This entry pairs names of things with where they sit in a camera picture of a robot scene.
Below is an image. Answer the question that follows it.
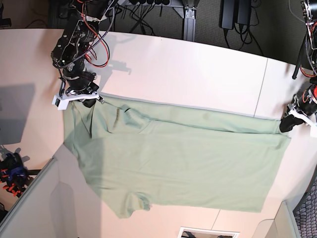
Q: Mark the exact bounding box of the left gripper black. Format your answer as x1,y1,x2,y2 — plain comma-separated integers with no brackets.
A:
279,85,317,133

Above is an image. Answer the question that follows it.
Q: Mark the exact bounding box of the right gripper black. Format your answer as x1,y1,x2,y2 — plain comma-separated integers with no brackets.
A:
61,66,99,108

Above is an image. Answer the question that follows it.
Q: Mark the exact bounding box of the light green polo T-shirt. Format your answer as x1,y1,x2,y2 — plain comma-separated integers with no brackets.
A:
63,97,291,218

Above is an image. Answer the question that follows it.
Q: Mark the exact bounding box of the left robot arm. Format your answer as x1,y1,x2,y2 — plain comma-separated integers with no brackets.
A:
279,0,317,138

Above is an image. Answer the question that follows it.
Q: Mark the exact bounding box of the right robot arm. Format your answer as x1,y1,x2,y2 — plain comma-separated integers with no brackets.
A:
51,0,117,110

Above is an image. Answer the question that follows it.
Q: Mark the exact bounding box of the grey mesh chair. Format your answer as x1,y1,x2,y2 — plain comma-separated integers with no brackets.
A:
293,182,317,238

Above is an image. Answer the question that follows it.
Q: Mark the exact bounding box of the grey partition panel right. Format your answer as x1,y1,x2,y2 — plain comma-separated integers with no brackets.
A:
252,201,301,238

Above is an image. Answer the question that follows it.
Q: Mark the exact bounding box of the grey partition panel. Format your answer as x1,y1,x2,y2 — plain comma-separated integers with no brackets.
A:
252,201,301,238
0,159,78,238

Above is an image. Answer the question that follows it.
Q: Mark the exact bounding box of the grey partition panel left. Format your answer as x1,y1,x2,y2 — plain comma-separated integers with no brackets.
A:
0,159,78,238

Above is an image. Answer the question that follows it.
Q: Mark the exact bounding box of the black power adapter pair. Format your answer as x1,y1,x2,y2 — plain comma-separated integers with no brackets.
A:
219,0,252,30

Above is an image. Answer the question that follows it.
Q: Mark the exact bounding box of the white framed tray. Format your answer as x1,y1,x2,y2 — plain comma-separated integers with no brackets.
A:
177,227,240,238

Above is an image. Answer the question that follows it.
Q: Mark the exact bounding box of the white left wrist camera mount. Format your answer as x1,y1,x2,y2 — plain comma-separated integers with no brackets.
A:
288,104,317,138

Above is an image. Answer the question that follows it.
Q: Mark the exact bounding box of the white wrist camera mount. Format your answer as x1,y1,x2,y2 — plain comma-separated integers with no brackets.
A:
288,104,317,138
52,92,105,111

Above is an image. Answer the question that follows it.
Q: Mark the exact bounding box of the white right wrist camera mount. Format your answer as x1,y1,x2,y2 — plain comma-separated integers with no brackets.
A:
52,92,105,111

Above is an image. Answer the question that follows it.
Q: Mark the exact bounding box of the aluminium frame post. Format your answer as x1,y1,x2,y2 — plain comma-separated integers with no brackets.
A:
183,8,196,42

